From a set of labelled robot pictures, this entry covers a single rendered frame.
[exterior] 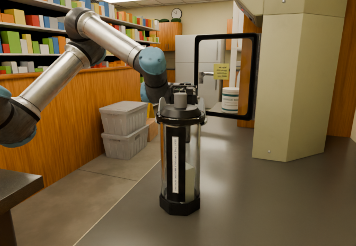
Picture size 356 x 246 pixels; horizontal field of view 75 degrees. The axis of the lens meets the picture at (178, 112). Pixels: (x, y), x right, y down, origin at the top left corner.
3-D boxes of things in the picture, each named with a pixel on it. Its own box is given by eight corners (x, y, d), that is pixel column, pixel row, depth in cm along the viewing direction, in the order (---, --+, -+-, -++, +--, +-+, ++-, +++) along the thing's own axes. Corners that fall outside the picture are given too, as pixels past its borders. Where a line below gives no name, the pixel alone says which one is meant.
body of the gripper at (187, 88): (167, 88, 59) (172, 82, 71) (168, 120, 61) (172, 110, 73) (198, 88, 58) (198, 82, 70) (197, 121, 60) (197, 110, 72)
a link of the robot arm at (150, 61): (73, -12, 85) (175, 49, 67) (85, 15, 94) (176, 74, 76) (45, 3, 80) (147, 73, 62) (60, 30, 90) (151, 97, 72)
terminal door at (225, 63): (251, 121, 110) (258, 32, 101) (193, 114, 125) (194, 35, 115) (252, 120, 111) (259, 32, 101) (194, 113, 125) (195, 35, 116)
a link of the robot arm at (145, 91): (140, 69, 78) (173, 70, 77) (145, 89, 87) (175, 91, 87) (136, 88, 74) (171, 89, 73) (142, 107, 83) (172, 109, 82)
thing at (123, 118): (150, 124, 339) (149, 101, 331) (127, 137, 284) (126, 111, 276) (125, 121, 353) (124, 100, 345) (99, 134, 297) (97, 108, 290)
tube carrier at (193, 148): (202, 214, 51) (205, 119, 46) (153, 211, 52) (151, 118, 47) (202, 187, 61) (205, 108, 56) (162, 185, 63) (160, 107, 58)
